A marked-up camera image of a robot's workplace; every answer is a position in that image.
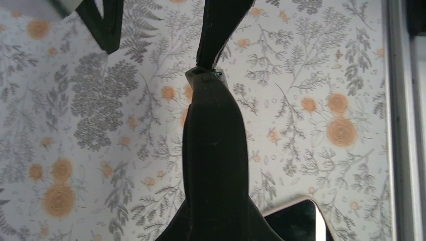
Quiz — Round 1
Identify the aluminium mounting rail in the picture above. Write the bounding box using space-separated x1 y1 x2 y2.
386 1 425 240

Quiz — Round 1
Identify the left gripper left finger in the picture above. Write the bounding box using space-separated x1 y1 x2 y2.
155 200 192 241

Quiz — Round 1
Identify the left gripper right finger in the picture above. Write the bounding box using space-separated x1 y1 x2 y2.
248 199 283 241

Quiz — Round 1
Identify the phone with beige case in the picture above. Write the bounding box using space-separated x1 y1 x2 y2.
264 196 337 241

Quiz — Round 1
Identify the floral patterned table mat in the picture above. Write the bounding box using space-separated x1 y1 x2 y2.
1 1 394 240

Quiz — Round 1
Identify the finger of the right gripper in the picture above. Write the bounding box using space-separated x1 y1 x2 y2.
196 0 254 70
76 0 124 54

